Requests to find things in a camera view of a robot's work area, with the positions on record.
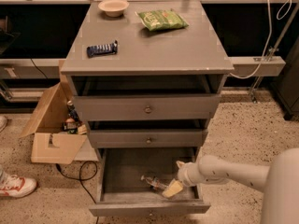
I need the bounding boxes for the open cardboard box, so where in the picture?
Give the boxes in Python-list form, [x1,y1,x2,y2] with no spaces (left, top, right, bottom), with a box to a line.
[20,74,87,164]

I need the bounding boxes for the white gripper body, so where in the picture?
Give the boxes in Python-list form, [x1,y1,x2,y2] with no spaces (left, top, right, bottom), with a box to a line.
[178,162,200,187]

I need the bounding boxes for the white hanging cable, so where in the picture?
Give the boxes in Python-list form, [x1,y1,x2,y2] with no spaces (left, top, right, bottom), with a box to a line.
[229,0,293,80]

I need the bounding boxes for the green chip bag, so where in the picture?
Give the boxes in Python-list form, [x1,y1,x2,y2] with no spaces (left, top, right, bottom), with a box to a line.
[136,9,189,32]

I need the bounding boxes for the white and red sneaker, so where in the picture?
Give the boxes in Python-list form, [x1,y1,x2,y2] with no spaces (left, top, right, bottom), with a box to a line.
[0,171,37,198]

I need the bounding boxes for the grey open bottom drawer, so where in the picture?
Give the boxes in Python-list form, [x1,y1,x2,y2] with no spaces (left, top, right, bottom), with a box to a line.
[90,147,210,217]

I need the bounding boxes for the grey wooden drawer cabinet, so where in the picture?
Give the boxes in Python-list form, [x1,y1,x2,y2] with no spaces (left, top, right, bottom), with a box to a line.
[60,0,235,161]

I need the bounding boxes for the black floor cable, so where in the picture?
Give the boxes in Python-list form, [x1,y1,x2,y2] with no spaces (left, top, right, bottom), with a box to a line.
[55,161,100,224]

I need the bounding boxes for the grey middle drawer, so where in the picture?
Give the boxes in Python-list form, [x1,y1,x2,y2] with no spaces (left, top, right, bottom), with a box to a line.
[89,129,207,148]

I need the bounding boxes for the dark cabinet at right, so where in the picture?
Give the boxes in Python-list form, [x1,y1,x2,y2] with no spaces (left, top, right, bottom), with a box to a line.
[272,37,299,120]

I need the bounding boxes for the clear plastic water bottle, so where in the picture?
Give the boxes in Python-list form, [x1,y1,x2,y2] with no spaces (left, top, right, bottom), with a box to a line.
[140,175,168,190]

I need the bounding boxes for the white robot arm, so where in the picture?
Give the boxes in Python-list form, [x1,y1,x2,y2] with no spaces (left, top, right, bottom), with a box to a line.
[163,148,299,224]

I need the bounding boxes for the bottles inside cardboard box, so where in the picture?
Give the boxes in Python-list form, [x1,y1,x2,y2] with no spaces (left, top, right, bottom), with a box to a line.
[63,101,87,135]

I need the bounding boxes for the grey top drawer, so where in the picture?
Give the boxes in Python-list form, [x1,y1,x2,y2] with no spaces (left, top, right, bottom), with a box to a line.
[73,94,221,121]

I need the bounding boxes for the dark blue snack bar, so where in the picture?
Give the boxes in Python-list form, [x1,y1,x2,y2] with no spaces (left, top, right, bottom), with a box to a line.
[86,40,118,58]

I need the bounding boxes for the beige paper bowl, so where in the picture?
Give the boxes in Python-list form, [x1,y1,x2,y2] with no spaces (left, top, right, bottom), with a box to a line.
[98,0,129,18]

